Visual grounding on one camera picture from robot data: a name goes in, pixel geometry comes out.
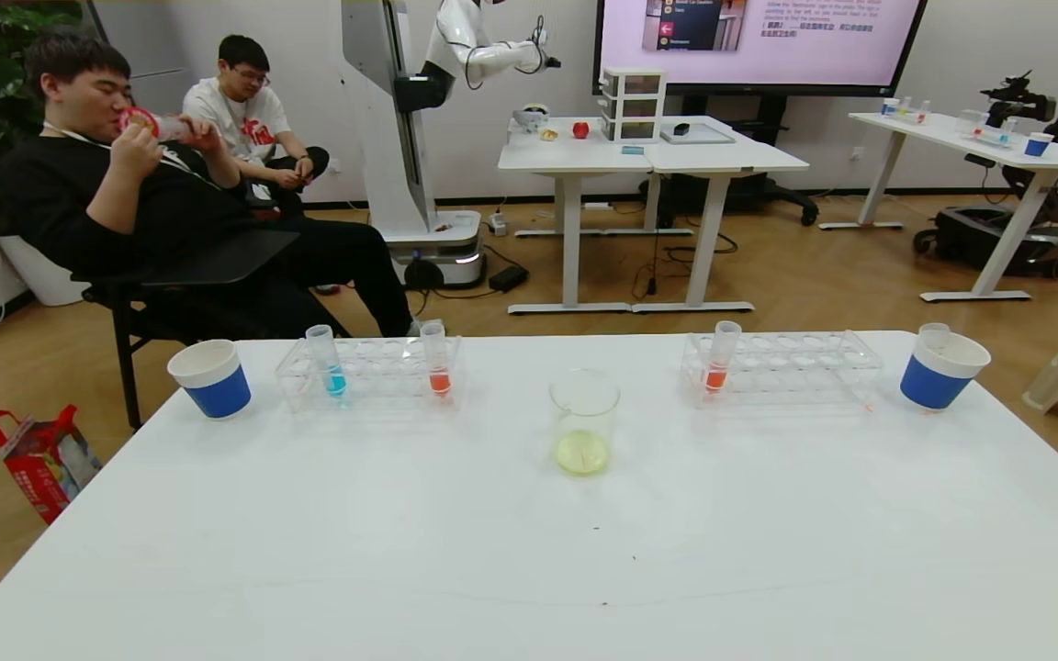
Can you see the black power adapter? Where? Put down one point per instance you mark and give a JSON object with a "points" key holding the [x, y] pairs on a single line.
{"points": [[509, 278]]}

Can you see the black wheeled robot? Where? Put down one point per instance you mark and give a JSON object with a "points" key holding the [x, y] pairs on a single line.
{"points": [[979, 240]]}

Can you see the clear acrylic test tube rack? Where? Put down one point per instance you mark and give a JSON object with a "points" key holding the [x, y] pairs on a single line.
{"points": [[999, 138], [382, 378], [795, 372], [915, 114]]}

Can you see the large wall display screen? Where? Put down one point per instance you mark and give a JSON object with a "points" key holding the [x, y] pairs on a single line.
{"points": [[814, 55]]}

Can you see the white bowl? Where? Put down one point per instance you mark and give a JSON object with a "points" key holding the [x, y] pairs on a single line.
{"points": [[531, 117]]}

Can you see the white power strip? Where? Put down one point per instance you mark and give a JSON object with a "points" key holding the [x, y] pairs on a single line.
{"points": [[498, 222]]}

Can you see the man in white t-shirt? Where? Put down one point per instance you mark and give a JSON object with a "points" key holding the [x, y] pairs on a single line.
{"points": [[244, 124]]}

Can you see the clear glass beaker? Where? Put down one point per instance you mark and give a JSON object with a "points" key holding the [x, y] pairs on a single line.
{"points": [[972, 119], [584, 431]]}

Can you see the blue white paper cup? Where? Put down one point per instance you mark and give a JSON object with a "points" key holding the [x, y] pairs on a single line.
{"points": [[938, 386], [215, 390], [1041, 145], [892, 106]]}

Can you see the pink drink cup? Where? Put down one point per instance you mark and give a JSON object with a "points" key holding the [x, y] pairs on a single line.
{"points": [[162, 127]]}

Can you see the red paper shopping bag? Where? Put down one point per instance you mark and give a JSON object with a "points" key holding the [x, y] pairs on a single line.
{"points": [[38, 468]]}

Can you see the clear desktop drawer unit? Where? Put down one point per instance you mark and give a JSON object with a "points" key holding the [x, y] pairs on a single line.
{"points": [[635, 103]]}

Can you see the white planter pot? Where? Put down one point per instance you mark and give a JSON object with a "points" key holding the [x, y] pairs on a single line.
{"points": [[33, 273]]}

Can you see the white double office desk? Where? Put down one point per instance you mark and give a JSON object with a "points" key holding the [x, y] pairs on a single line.
{"points": [[584, 154]]}

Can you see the red apple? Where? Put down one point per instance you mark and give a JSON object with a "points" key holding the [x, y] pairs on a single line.
{"points": [[581, 129]]}

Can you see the man in black clothes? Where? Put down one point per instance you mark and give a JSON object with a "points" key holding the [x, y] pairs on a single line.
{"points": [[143, 211]]}

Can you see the blue pigment test tube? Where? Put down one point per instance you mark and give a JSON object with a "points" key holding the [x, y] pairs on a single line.
{"points": [[333, 375]]}

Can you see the red pigment test tube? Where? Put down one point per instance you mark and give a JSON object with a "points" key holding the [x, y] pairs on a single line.
{"points": [[438, 375], [718, 372]]}

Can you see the black display stand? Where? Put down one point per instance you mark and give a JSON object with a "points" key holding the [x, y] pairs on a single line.
{"points": [[749, 190]]}

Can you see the yellow pigment test tube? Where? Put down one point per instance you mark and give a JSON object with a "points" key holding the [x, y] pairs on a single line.
{"points": [[933, 332]]}

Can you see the white humanoid robot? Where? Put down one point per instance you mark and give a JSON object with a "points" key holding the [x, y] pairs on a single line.
{"points": [[400, 138]]}

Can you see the grey flat tray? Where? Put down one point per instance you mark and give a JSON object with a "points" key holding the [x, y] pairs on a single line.
{"points": [[711, 134]]}

